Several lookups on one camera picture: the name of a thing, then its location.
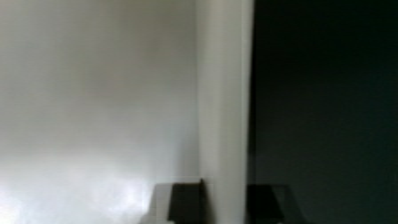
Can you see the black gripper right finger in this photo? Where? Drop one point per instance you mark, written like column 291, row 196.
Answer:
column 273, row 206

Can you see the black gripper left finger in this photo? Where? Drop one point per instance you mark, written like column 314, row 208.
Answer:
column 179, row 203

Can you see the white square tabletop part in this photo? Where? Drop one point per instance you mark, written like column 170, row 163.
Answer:
column 124, row 108

